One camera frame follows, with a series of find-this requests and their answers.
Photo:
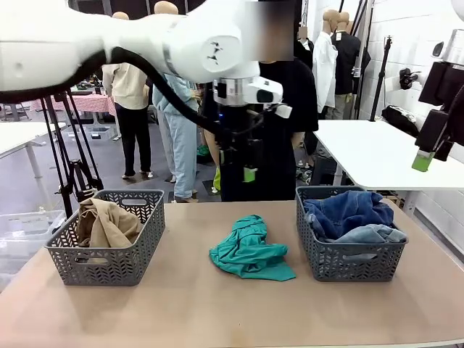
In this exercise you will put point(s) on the mannequin in light blue fleece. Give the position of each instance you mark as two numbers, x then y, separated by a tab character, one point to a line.
181	152

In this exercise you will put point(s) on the black backdrop poles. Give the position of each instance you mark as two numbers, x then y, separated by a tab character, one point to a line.
362	43

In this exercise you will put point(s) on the tan top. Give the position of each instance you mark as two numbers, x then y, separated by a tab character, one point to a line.
108	224

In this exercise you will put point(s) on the neon green garment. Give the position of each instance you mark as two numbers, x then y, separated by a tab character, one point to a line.
217	181

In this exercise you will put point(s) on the black bin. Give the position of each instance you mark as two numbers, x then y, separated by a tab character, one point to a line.
326	170

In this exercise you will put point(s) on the table with pink cloth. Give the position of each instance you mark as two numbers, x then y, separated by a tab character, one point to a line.
90	103

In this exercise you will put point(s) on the person's right forearm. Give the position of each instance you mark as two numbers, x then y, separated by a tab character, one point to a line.
211	148

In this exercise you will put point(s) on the clear plastic storage box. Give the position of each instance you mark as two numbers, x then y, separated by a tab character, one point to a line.
25	235

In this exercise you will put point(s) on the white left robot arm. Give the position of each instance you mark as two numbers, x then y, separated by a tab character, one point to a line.
108	36

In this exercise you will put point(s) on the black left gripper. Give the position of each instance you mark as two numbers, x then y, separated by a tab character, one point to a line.
237	127

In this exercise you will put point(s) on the mannequin in cream jacket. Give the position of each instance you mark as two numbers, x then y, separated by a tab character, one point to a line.
130	116

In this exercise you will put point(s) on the green top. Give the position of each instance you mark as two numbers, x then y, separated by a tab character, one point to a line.
253	253

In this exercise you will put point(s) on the small black device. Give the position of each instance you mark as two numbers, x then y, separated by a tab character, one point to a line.
407	78

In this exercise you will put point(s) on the black camera tripod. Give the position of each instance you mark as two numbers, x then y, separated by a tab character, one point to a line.
76	170

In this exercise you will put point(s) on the figure in dark clothes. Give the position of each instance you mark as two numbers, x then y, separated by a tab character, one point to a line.
304	45

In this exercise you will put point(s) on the black white clothing bundle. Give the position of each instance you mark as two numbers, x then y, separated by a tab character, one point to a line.
400	117

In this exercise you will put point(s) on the mannequin in white shirt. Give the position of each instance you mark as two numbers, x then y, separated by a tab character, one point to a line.
324	72

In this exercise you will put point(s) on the person's left forearm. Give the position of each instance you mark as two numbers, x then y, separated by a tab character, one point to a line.
298	140

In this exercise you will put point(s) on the person in black t-shirt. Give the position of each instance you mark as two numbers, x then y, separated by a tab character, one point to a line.
293	108

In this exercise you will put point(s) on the black light stand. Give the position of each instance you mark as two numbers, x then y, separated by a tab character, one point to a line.
381	79

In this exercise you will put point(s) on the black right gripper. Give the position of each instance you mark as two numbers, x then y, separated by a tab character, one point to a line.
446	85

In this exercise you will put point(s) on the dark blue denim shorts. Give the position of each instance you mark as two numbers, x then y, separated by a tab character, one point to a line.
348	210

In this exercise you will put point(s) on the grey perforated plastic basket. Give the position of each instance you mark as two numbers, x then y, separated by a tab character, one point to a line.
108	264
348	268

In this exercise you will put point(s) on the large white table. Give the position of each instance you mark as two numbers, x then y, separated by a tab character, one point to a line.
377	156

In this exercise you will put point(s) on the mannequin in black shirt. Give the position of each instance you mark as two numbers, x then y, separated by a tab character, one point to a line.
348	61

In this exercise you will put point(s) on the white side table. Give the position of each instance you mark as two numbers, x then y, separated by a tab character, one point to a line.
21	136

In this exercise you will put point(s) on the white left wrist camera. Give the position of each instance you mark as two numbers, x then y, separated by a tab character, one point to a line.
266	92

